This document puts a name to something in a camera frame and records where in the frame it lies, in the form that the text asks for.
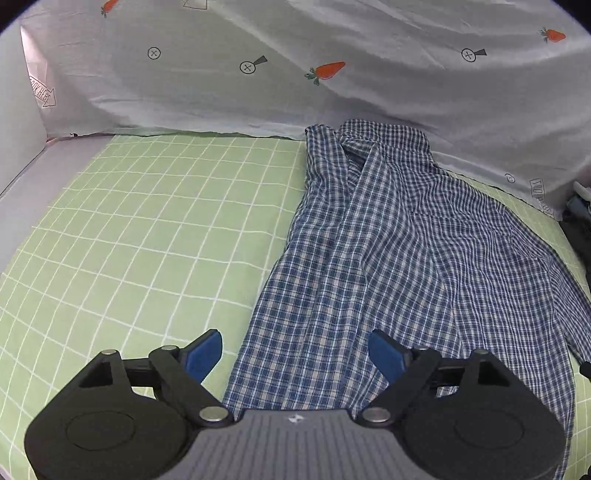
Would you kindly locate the green checked bed sheet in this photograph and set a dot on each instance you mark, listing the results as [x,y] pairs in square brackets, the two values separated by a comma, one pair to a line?
[138,230]

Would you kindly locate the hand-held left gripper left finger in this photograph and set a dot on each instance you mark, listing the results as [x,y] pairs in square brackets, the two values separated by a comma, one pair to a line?
[203,355]

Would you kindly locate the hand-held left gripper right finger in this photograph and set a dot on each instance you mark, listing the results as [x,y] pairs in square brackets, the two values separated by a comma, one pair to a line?
[388,355]

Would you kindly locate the blue plaid shirt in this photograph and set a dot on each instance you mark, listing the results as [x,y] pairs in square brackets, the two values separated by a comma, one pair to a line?
[392,258]

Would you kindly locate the black garment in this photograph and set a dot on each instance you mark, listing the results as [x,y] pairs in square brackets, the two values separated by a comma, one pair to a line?
[579,240]

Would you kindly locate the white carrot print sheet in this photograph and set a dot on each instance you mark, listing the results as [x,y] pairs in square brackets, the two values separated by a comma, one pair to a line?
[323,106]

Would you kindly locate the blue denim garment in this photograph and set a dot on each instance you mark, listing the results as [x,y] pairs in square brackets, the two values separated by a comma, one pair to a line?
[581,201]

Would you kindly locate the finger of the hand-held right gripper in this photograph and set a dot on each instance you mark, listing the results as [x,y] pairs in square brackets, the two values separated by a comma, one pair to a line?
[586,369]

